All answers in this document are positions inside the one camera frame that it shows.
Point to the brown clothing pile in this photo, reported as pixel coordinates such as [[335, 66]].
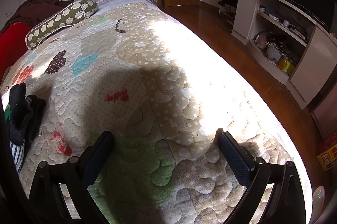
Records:
[[34, 8]]

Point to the patchwork heart quilt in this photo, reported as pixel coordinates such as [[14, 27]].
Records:
[[158, 68]]

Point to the white television cabinet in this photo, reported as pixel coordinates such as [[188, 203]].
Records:
[[244, 16]]

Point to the green hedgehog print pillow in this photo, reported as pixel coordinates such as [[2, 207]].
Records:
[[60, 20]]

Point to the red and yellow box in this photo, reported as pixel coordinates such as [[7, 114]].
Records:
[[327, 155]]

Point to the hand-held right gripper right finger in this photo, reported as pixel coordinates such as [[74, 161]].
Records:
[[235, 158]]

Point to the red headboard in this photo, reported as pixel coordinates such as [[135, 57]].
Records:
[[10, 45]]

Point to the dark navy pants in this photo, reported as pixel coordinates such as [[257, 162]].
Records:
[[21, 113]]

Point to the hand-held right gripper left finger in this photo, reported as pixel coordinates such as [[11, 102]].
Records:
[[98, 153]]

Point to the yellow bottle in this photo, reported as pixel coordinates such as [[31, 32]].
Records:
[[283, 63]]

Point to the white round object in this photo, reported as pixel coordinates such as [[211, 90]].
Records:
[[272, 54]]

